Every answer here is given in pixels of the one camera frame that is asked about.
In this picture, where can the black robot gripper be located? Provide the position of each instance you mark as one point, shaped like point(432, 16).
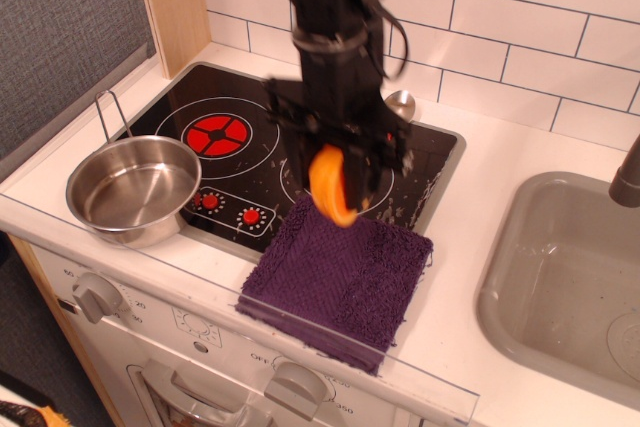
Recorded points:
point(338, 102)

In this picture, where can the orange plastic toy half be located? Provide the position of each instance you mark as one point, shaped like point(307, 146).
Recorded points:
point(328, 188)

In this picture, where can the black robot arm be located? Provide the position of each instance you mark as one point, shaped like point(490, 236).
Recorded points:
point(335, 26)

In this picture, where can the purple terry cloth napkin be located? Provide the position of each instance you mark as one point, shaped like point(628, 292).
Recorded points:
point(342, 291)

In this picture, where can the black toy stovetop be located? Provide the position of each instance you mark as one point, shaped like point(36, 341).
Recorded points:
point(247, 187)

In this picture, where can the stainless steel pot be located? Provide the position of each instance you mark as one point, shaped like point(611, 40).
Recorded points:
point(132, 191)

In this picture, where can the grey right oven knob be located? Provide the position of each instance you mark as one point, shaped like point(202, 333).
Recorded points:
point(297, 389)

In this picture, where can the grey oven knob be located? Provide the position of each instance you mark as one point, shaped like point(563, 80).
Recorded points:
point(96, 297)
point(297, 389)

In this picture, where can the grey plastic sink basin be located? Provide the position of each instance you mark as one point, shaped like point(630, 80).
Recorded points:
point(561, 290)

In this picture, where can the white toy oven front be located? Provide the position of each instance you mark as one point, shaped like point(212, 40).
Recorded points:
point(160, 365)

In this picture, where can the grey left oven knob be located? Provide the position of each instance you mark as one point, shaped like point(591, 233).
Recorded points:
point(96, 297)

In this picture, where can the grey faucet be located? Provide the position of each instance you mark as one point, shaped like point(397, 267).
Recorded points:
point(625, 186)

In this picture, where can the orange black fuzzy object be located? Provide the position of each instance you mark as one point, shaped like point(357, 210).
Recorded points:
point(27, 416)

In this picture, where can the red-handled metal spoon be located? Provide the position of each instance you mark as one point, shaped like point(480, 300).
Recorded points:
point(402, 103)

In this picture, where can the wooden side post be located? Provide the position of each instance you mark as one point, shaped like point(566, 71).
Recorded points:
point(180, 29)

